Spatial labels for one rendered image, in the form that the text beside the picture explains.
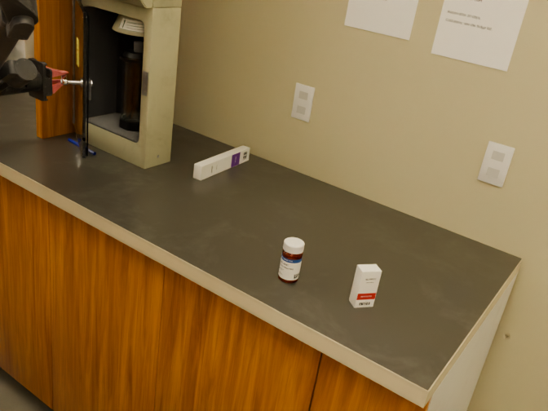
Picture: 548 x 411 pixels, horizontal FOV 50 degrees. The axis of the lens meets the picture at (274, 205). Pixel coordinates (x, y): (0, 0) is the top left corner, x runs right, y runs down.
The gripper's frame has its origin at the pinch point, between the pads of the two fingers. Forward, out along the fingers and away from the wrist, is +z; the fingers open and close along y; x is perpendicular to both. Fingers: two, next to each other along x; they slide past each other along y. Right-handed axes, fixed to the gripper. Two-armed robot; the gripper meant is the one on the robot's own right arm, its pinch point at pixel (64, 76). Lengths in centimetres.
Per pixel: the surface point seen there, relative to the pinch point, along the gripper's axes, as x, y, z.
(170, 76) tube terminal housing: -16.3, 1.6, 24.5
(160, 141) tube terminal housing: -16.3, -18.2, 21.8
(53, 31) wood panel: 20.7, 7.5, 11.6
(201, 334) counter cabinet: -66, -46, -11
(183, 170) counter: -23.5, -26.1, 25.4
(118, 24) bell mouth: -0.7, 13.5, 17.9
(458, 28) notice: -86, 28, 59
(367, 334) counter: -104, -26, -7
